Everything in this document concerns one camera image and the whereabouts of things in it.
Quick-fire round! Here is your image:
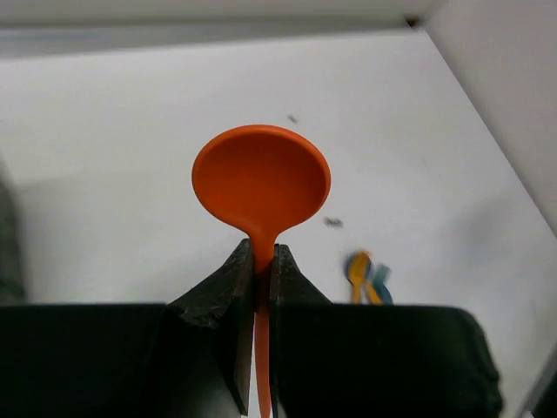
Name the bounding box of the orange spoon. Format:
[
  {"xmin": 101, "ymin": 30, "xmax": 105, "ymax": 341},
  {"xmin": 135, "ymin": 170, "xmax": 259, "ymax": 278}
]
[{"xmin": 191, "ymin": 125, "xmax": 331, "ymax": 417}]

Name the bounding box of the aluminium frame rail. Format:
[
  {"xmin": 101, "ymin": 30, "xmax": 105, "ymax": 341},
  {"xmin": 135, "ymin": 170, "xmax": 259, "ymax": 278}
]
[{"xmin": 1, "ymin": 16, "xmax": 421, "ymax": 59}]

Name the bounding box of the yellow spoon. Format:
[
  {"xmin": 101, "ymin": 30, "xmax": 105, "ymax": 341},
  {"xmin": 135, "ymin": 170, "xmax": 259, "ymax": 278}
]
[{"xmin": 346, "ymin": 250, "xmax": 384, "ymax": 305}]

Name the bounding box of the teal fork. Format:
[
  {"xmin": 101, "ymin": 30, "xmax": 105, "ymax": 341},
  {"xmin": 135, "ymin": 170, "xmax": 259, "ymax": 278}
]
[{"xmin": 372, "ymin": 264, "xmax": 393, "ymax": 305}]

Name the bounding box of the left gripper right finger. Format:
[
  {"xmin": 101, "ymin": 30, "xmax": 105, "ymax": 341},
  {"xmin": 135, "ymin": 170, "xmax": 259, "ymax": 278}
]
[{"xmin": 270, "ymin": 245, "xmax": 503, "ymax": 417}]

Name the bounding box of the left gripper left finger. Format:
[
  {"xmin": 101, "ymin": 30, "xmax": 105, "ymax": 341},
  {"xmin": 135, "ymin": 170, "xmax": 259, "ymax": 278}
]
[{"xmin": 1, "ymin": 240, "xmax": 253, "ymax": 417}]

